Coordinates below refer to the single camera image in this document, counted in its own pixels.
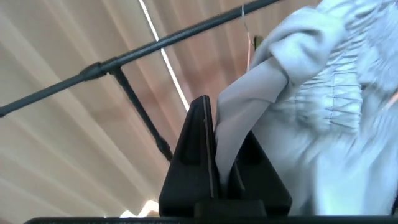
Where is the pale grey garment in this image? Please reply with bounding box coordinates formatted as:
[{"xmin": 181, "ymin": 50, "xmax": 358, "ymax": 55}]
[{"xmin": 214, "ymin": 0, "xmax": 398, "ymax": 217}]

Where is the beige curtain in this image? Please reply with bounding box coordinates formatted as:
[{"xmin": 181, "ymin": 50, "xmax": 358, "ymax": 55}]
[{"xmin": 0, "ymin": 0, "xmax": 324, "ymax": 218}]

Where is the pink clothes hanger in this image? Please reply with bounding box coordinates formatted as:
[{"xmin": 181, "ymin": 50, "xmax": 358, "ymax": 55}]
[
  {"xmin": 240, "ymin": 4, "xmax": 253, "ymax": 73},
  {"xmin": 384, "ymin": 91, "xmax": 398, "ymax": 110}
]

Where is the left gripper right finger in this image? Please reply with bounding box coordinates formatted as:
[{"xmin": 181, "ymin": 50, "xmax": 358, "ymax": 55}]
[{"xmin": 228, "ymin": 129, "xmax": 293, "ymax": 218}]

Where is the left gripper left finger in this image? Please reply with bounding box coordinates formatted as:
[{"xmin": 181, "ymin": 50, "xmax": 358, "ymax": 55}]
[{"xmin": 158, "ymin": 94, "xmax": 219, "ymax": 218}]

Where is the black clothes rack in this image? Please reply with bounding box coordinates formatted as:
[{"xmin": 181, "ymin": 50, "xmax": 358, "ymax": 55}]
[{"xmin": 0, "ymin": 0, "xmax": 280, "ymax": 162}]

